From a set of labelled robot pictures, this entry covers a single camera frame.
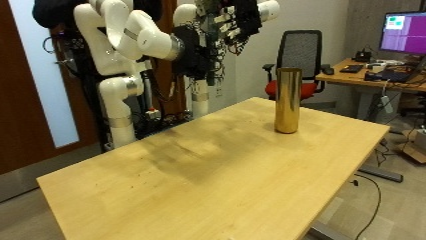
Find gold cylindrical vase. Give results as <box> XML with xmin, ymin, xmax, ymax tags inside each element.
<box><xmin>273</xmin><ymin>67</ymin><xmax>305</xmax><ymax>135</ymax></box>

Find black mesh red-seat office chair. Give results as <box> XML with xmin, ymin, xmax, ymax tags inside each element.
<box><xmin>261</xmin><ymin>29</ymin><xmax>333</xmax><ymax>102</ymax></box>

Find red emergency stop button box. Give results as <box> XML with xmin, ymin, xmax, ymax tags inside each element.
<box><xmin>145</xmin><ymin>106</ymin><xmax>163</xmax><ymax>121</ymax></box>

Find black keyboard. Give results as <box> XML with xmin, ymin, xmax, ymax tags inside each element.
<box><xmin>338</xmin><ymin>64</ymin><xmax>366</xmax><ymax>74</ymax></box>

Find black desk device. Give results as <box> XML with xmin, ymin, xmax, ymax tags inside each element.
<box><xmin>352</xmin><ymin>49</ymin><xmax>374</xmax><ymax>64</ymax></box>

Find wooden office desk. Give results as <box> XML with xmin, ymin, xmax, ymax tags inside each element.
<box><xmin>314</xmin><ymin>57</ymin><xmax>426</xmax><ymax>122</ymax></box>

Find black padded cover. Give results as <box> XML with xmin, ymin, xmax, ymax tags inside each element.
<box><xmin>31</xmin><ymin>0</ymin><xmax>82</xmax><ymax>30</ymax></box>

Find computer monitor with purple screen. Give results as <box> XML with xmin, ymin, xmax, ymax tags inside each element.
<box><xmin>378</xmin><ymin>11</ymin><xmax>426</xmax><ymax>56</ymax></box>

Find brown door with glass panel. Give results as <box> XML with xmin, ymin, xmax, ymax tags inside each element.
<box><xmin>0</xmin><ymin>0</ymin><xmax>104</xmax><ymax>176</ymax></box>

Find white power adapter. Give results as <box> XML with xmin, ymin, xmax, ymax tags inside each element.
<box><xmin>380</xmin><ymin>94</ymin><xmax>396</xmax><ymax>115</ymax></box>

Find cardboard box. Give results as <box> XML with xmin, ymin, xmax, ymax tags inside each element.
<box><xmin>396</xmin><ymin>129</ymin><xmax>426</xmax><ymax>165</ymax></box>

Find grey table foot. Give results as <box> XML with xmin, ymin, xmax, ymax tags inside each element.
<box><xmin>356</xmin><ymin>164</ymin><xmax>405</xmax><ymax>184</ymax></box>

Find black floor cable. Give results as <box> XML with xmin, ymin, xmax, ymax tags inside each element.
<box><xmin>349</xmin><ymin>173</ymin><xmax>384</xmax><ymax>240</ymax></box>

